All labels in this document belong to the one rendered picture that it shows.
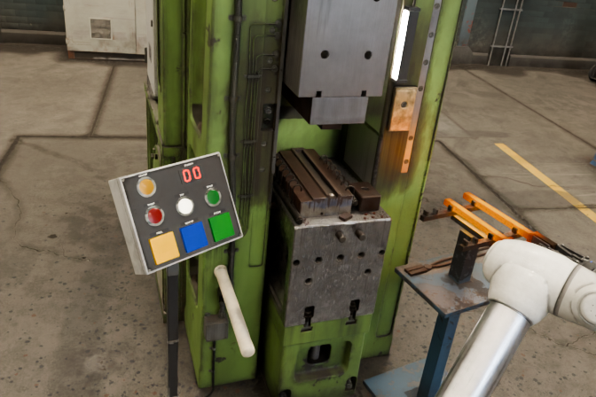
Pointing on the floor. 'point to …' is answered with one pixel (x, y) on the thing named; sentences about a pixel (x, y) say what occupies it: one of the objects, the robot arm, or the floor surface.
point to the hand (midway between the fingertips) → (543, 243)
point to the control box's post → (172, 328)
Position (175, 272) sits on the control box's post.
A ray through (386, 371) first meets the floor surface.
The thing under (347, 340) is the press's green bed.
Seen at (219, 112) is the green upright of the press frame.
